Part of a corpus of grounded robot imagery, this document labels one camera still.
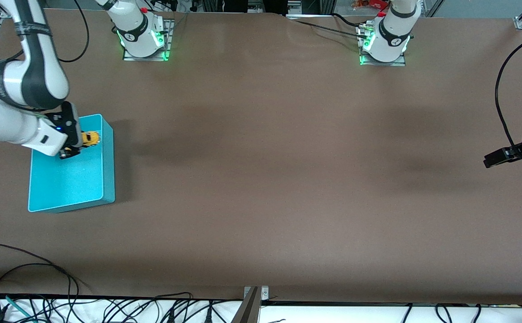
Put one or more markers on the yellow beetle toy car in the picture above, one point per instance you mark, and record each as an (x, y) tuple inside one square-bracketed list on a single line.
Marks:
[(91, 139)]

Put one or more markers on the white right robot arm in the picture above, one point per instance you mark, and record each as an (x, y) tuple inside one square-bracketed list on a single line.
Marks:
[(5, 123)]

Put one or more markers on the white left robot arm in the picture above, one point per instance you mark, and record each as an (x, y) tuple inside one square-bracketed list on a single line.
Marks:
[(391, 31)]

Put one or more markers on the teal plastic storage bin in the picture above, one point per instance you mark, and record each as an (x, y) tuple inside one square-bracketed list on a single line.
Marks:
[(77, 179)]

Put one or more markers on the red snack package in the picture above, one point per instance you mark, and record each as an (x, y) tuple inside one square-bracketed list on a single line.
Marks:
[(368, 3)]

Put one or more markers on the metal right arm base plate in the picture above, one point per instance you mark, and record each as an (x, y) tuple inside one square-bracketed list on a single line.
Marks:
[(146, 58)]

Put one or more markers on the metal corner bracket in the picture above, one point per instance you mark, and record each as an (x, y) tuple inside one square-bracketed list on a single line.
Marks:
[(264, 292)]

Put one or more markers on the grey metal frame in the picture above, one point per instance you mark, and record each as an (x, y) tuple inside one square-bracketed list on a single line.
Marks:
[(301, 6)]

